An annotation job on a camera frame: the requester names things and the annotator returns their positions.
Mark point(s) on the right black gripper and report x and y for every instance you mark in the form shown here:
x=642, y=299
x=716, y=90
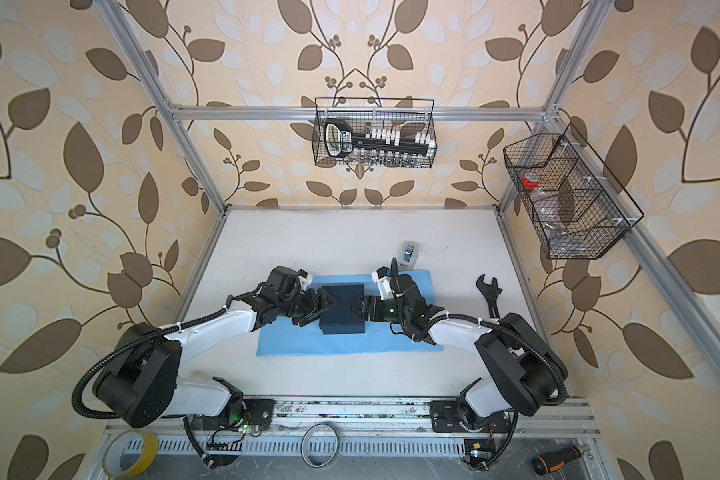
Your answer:
x=368, y=301

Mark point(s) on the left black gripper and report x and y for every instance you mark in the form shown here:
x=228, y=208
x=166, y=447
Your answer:
x=313, y=305

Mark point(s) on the dark navy gift box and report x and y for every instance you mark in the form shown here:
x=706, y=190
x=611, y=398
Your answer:
x=340, y=318

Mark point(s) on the blue wrapping paper sheet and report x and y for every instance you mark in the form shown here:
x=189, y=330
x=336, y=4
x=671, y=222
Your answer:
x=282, y=338

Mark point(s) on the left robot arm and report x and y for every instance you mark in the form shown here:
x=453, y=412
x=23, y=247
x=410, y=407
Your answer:
x=139, y=382

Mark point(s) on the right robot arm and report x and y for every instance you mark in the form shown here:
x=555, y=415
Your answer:
x=524, y=373

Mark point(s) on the black adjustable wrench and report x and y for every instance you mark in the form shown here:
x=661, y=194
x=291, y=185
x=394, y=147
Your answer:
x=490, y=292

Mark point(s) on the black socket set holder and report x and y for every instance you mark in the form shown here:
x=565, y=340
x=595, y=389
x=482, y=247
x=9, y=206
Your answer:
x=341, y=141

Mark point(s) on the yellow tape roll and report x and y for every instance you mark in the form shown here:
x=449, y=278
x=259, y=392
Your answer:
x=130, y=454

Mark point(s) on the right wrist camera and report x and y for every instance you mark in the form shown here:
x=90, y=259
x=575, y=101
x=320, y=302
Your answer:
x=381, y=277

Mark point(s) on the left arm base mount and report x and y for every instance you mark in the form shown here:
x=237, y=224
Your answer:
x=240, y=414

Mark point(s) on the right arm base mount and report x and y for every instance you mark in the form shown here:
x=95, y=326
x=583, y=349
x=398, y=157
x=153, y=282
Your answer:
x=451, y=416

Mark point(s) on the back wire basket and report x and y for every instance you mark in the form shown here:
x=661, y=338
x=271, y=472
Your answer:
x=408, y=114

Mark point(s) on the wire basket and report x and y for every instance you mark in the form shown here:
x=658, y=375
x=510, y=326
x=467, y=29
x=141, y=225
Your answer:
x=582, y=207
x=408, y=114

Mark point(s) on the right wire basket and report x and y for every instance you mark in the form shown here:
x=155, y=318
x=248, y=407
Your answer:
x=582, y=207

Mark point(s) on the orange handled screwdriver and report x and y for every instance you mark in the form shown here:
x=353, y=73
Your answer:
x=550, y=462

